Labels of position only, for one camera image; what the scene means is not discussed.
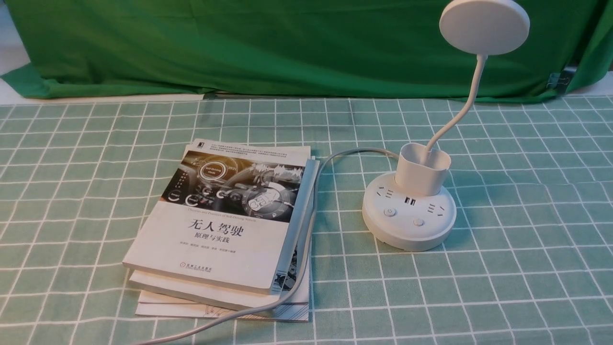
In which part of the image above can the white desk lamp with base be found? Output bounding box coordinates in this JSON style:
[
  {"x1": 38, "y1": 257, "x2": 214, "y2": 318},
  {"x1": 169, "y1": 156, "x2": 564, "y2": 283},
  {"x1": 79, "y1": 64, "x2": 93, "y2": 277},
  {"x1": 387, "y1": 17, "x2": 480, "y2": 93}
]
[{"x1": 362, "y1": 0, "x2": 530, "y2": 253}]

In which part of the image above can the top white self-driving book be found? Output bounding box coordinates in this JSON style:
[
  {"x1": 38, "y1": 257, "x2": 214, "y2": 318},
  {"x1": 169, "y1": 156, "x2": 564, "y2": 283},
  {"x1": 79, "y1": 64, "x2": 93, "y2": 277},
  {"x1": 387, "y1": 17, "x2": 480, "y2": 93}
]
[{"x1": 122, "y1": 139, "x2": 312, "y2": 295}]

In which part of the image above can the middle white book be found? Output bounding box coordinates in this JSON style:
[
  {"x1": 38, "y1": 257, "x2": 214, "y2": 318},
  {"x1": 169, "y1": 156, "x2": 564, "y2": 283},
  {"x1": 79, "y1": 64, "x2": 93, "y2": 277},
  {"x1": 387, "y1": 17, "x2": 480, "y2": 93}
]
[{"x1": 128, "y1": 156, "x2": 320, "y2": 312}]

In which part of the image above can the bottom white book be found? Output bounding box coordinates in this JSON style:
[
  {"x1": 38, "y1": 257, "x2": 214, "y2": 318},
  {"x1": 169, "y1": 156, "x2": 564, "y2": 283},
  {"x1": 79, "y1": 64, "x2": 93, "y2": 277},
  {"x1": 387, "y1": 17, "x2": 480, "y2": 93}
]
[{"x1": 135, "y1": 240, "x2": 311, "y2": 322}]

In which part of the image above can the green backdrop cloth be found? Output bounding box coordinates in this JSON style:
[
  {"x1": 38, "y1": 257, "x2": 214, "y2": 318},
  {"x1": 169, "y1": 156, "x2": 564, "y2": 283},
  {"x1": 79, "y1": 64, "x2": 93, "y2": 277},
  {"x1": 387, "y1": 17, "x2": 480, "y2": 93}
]
[{"x1": 0, "y1": 0, "x2": 613, "y2": 104}]

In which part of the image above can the green checkered tablecloth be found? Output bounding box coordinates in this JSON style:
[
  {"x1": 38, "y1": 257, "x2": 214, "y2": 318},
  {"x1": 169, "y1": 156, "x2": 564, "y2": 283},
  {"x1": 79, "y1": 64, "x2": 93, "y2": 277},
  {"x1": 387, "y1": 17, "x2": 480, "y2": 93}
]
[{"x1": 0, "y1": 96, "x2": 613, "y2": 345}]

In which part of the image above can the metal binder clip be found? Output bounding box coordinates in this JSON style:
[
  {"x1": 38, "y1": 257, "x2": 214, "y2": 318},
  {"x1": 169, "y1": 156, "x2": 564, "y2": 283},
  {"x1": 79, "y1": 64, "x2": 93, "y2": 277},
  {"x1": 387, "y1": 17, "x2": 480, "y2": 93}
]
[{"x1": 546, "y1": 70, "x2": 574, "y2": 94}]

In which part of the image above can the white lamp power cable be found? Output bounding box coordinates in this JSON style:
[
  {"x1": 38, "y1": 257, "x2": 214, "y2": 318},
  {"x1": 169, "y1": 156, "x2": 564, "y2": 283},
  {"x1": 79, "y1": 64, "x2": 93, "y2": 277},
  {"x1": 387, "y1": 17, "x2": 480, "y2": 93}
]
[{"x1": 136, "y1": 148, "x2": 400, "y2": 345}]

